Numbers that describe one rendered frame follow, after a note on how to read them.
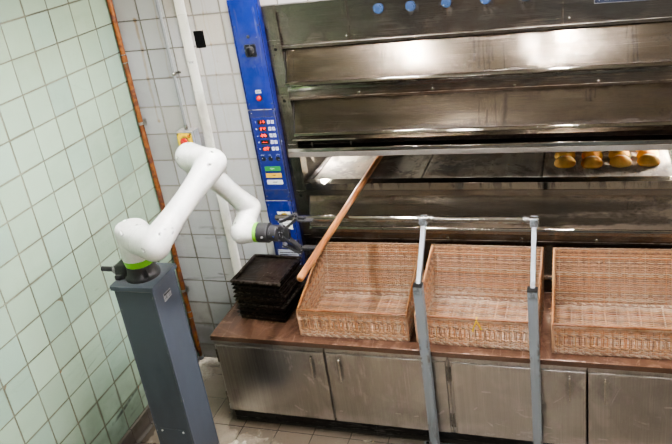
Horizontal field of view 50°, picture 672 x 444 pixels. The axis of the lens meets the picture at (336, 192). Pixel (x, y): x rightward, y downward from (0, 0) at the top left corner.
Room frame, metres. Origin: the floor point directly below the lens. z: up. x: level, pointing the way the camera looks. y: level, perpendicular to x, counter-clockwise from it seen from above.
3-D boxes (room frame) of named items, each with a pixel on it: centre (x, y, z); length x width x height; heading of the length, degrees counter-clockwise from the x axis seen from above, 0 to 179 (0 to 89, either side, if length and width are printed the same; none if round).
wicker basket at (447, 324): (2.92, -0.61, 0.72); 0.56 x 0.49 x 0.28; 68
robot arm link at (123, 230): (2.69, 0.84, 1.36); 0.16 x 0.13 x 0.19; 42
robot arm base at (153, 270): (2.72, 0.90, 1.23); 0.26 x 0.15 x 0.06; 69
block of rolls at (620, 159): (3.38, -1.39, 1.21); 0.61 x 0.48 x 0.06; 159
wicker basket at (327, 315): (3.13, -0.06, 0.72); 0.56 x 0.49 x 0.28; 70
